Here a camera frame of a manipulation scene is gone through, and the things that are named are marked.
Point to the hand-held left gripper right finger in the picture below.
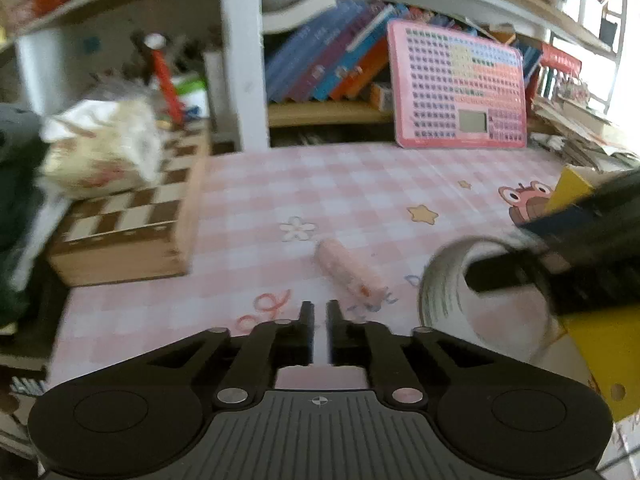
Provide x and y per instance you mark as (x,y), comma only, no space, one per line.
(336,335)

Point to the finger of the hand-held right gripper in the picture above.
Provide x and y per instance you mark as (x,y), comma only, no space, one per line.
(570,217)
(505,270)

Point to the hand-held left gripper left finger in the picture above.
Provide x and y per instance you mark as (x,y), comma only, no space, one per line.
(306,335)

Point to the pink roll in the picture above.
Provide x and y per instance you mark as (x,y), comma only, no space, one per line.
(350,270)

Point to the yellow cardboard box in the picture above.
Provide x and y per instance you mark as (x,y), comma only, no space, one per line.
(600,355)

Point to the stack of papers and books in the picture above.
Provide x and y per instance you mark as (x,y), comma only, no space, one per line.
(575,130)

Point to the pink checked tablecloth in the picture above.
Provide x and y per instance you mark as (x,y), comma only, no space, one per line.
(325,190)

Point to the thick red book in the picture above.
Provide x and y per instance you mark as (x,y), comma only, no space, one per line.
(562,57)

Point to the pink learning tablet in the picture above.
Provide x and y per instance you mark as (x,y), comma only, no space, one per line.
(450,75)

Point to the wooden chess box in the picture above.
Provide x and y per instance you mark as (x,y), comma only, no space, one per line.
(130,220)

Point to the green white box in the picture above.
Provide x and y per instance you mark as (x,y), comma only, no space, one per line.
(192,97)

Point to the row of colourful books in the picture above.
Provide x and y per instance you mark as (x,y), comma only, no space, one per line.
(320,65)

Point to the floral tissue pack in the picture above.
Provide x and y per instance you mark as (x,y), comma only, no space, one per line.
(95,155)

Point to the white bookshelf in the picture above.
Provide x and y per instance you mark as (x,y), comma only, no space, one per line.
(245,60)

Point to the white bent booklet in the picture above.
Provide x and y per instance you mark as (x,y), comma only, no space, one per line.
(300,10)

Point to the pile of dark clothes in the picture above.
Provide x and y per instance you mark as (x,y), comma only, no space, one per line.
(15,185)

